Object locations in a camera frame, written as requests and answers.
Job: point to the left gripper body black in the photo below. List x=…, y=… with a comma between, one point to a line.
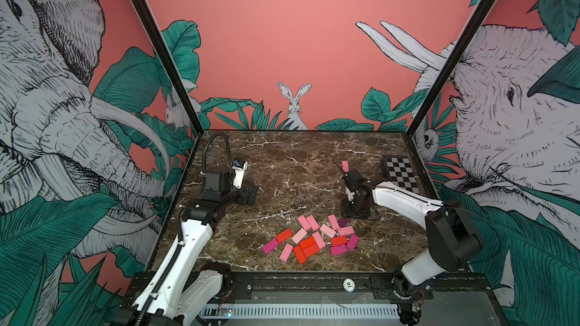
x=239, y=195

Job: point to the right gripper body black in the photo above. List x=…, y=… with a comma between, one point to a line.
x=354, y=209

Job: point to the dark purple block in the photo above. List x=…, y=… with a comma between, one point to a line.
x=343, y=222

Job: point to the light pink block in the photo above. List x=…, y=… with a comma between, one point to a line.
x=328, y=231
x=299, y=236

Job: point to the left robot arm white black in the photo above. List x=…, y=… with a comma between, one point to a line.
x=169, y=299

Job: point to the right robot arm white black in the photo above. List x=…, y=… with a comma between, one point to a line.
x=452, y=236

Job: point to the pink block right horizontal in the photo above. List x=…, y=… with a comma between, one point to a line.
x=348, y=230

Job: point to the magenta block tilted right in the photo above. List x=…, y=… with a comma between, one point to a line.
x=352, y=242

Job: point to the red block right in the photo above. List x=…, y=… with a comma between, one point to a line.
x=340, y=240

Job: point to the magenta block lower right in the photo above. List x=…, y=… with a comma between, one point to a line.
x=338, y=250

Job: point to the black white checkerboard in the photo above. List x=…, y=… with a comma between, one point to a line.
x=399, y=171

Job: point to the pink block top pair right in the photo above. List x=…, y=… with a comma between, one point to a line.
x=313, y=223

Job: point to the pink block pair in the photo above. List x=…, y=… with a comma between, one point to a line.
x=313, y=223
x=304, y=223

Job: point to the pink block beside red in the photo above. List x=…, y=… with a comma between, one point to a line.
x=319, y=240

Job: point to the pink block top pair left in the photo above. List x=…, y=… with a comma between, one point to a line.
x=304, y=223

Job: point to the red block large center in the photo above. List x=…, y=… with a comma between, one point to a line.
x=309, y=246

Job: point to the magenta block far left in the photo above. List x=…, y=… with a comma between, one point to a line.
x=271, y=245

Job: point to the red block bottom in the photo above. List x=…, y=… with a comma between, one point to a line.
x=299, y=254

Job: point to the red block upper left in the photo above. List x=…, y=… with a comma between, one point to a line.
x=283, y=236

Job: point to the black front rail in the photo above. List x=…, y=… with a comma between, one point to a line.
x=248, y=284

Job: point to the white slotted cable duct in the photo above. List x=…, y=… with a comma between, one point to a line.
x=299, y=310

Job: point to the black left frame post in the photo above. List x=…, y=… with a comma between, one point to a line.
x=150, y=25

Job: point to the black frame post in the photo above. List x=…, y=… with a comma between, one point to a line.
x=479, y=14
x=150, y=25

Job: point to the black right frame post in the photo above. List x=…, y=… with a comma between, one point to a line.
x=479, y=14

